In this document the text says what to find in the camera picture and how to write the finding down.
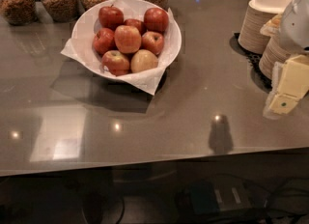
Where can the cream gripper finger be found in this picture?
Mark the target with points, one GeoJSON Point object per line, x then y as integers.
{"type": "Point", "coordinates": [272, 26]}
{"type": "Point", "coordinates": [290, 83]}

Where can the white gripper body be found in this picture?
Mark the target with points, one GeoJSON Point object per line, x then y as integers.
{"type": "Point", "coordinates": [295, 25]}

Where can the paper bowl stack front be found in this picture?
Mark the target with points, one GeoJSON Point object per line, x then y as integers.
{"type": "Point", "coordinates": [272, 54]}

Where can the paper bowl stack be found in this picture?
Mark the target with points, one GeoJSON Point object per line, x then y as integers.
{"type": "Point", "coordinates": [258, 13]}
{"type": "Point", "coordinates": [272, 54]}

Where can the paper bowl stack back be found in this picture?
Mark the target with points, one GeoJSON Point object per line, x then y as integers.
{"type": "Point", "coordinates": [258, 13]}

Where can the red apple back right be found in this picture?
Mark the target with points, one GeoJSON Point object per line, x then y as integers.
{"type": "Point", "coordinates": [156, 19]}

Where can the yellow apple front right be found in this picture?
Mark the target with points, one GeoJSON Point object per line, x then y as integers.
{"type": "Point", "coordinates": [143, 60]}

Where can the red-yellow apple centre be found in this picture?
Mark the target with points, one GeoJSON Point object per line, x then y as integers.
{"type": "Point", "coordinates": [127, 39]}

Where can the red-yellow apple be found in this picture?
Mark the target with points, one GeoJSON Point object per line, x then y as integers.
{"type": "Point", "coordinates": [127, 39]}
{"type": "Point", "coordinates": [116, 62]}

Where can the white bowl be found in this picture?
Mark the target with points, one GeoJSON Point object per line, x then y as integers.
{"type": "Point", "coordinates": [82, 28]}

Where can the red-yellow apple front left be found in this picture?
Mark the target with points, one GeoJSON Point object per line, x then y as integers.
{"type": "Point", "coordinates": [116, 62]}

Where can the red apple back left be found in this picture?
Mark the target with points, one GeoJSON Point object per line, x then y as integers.
{"type": "Point", "coordinates": [110, 17]}

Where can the black rubber mat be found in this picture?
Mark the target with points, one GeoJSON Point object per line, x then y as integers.
{"type": "Point", "coordinates": [253, 59]}

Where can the dark device under table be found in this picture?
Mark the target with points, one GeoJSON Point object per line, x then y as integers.
{"type": "Point", "coordinates": [214, 202]}

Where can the white paper napkin liner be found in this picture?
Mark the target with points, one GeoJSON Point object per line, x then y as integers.
{"type": "Point", "coordinates": [145, 79]}

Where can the glass cereal jar far left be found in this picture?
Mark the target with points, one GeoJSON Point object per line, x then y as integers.
{"type": "Point", "coordinates": [18, 12]}

